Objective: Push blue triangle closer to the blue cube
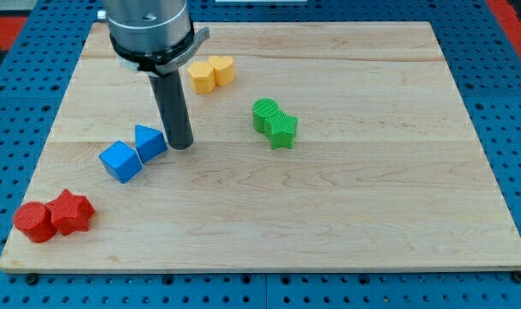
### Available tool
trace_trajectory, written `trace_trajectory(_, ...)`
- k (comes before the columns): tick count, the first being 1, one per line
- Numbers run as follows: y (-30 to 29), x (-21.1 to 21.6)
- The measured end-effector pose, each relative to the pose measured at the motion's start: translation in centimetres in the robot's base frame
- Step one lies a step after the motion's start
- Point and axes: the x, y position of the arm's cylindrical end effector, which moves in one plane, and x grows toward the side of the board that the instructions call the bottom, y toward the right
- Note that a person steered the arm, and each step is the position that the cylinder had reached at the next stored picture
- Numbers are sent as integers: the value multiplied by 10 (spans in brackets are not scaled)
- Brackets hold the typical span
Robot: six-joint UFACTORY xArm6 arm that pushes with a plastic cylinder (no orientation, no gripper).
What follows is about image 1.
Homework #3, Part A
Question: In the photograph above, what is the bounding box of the yellow hexagon block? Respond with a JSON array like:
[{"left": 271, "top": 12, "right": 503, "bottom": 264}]
[{"left": 187, "top": 61, "right": 215, "bottom": 94}]

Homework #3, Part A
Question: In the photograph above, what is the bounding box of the blue triangle block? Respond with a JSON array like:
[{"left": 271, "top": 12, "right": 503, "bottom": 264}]
[{"left": 135, "top": 124, "right": 167, "bottom": 163}]

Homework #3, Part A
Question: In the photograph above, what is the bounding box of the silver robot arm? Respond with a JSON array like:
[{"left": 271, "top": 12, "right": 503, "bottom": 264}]
[{"left": 103, "top": 0, "right": 210, "bottom": 77}]

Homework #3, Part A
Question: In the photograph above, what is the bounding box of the light wooden board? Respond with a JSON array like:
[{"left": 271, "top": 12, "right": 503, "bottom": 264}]
[{"left": 0, "top": 21, "right": 521, "bottom": 274}]

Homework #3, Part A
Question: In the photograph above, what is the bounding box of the red cylinder block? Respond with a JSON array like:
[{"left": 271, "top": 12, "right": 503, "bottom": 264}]
[{"left": 13, "top": 202, "right": 57, "bottom": 243}]

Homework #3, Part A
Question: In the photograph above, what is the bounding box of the green cylinder block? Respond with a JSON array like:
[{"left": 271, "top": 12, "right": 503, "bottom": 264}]
[{"left": 252, "top": 98, "right": 279, "bottom": 133}]

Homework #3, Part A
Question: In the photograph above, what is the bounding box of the green star block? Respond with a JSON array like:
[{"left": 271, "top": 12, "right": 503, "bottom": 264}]
[{"left": 264, "top": 111, "right": 298, "bottom": 149}]

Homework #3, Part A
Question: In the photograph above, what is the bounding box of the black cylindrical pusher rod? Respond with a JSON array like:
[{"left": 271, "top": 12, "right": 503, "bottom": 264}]
[{"left": 149, "top": 71, "right": 193, "bottom": 150}]

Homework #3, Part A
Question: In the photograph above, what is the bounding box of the red star block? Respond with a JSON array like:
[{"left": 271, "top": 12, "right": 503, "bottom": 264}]
[{"left": 45, "top": 189, "right": 95, "bottom": 236}]

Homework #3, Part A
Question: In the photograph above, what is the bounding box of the blue cube block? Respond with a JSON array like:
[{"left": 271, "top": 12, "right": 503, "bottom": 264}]
[{"left": 99, "top": 141, "right": 142, "bottom": 184}]

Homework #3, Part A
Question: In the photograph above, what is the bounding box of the yellow heart block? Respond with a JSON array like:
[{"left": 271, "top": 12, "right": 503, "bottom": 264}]
[{"left": 208, "top": 56, "right": 235, "bottom": 87}]

